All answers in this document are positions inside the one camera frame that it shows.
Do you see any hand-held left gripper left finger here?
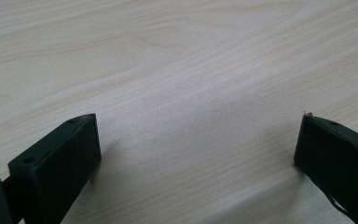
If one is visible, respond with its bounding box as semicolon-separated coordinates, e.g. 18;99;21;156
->
7;113;103;224

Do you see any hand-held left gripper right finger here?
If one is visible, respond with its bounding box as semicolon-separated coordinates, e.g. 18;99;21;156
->
293;111;358;224

